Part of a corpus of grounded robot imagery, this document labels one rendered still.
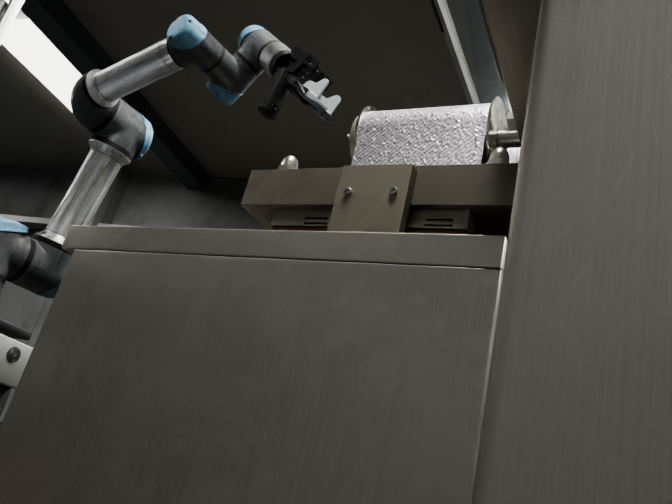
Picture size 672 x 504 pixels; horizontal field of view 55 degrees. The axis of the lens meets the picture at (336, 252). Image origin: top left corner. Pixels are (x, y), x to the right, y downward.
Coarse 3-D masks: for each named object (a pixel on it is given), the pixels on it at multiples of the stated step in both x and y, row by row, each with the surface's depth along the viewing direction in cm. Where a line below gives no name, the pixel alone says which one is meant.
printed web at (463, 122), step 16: (368, 112) 121; (384, 112) 119; (400, 112) 117; (416, 112) 115; (432, 112) 113; (448, 112) 112; (464, 112) 110; (480, 112) 109; (368, 128) 117; (384, 128) 116; (400, 128) 114; (416, 128) 113; (432, 128) 111; (448, 128) 110; (464, 128) 109; (480, 128) 107; (368, 144) 115; (384, 144) 114; (512, 160) 130
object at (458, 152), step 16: (400, 144) 113; (416, 144) 111; (432, 144) 110; (448, 144) 108; (464, 144) 107; (480, 144) 106; (352, 160) 115; (368, 160) 114; (384, 160) 112; (400, 160) 111; (416, 160) 110; (432, 160) 108; (448, 160) 107; (464, 160) 106; (480, 160) 104
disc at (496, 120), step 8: (496, 96) 111; (496, 104) 110; (488, 112) 107; (496, 112) 110; (504, 112) 116; (488, 120) 106; (496, 120) 110; (504, 120) 116; (488, 128) 106; (496, 128) 110; (504, 128) 116; (488, 136) 106; (496, 136) 111; (488, 144) 106; (496, 144) 111; (488, 152) 107
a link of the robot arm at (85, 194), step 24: (120, 120) 164; (144, 120) 170; (96, 144) 164; (120, 144) 165; (144, 144) 170; (96, 168) 163; (72, 192) 161; (96, 192) 163; (72, 216) 160; (48, 240) 156; (48, 264) 155; (24, 288) 157; (48, 288) 157
